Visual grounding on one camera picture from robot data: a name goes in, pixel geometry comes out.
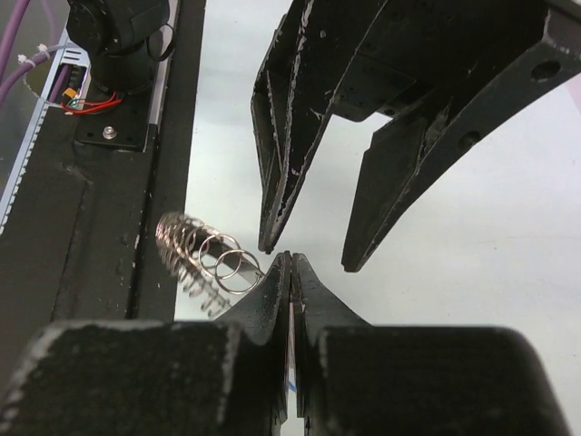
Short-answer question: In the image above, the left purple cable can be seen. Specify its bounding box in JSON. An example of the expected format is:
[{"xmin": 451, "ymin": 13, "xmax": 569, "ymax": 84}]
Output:
[{"xmin": 0, "ymin": 0, "xmax": 69, "ymax": 114}]

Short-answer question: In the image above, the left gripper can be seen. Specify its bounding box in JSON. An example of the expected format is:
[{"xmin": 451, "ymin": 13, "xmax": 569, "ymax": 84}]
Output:
[{"xmin": 251, "ymin": 1, "xmax": 580, "ymax": 273}]

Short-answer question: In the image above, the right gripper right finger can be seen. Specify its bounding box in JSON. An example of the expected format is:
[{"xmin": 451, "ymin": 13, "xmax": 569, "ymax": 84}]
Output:
[{"xmin": 291, "ymin": 254, "xmax": 570, "ymax": 435}]

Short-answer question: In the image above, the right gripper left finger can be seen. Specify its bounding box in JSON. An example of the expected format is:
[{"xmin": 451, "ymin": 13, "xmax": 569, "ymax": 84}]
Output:
[{"xmin": 1, "ymin": 253, "xmax": 291, "ymax": 435}]

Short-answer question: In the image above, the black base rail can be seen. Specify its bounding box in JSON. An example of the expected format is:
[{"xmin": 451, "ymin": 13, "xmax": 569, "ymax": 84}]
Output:
[{"xmin": 1, "ymin": 1, "xmax": 205, "ymax": 374}]

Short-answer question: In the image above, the white cable duct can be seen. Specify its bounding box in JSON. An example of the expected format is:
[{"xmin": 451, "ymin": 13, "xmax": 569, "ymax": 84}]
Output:
[{"xmin": 1, "ymin": 40, "xmax": 90, "ymax": 228}]

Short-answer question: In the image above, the metal keyring holder disc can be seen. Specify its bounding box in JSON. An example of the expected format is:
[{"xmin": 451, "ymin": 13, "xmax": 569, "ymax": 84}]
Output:
[{"xmin": 155, "ymin": 212, "xmax": 264, "ymax": 320}]

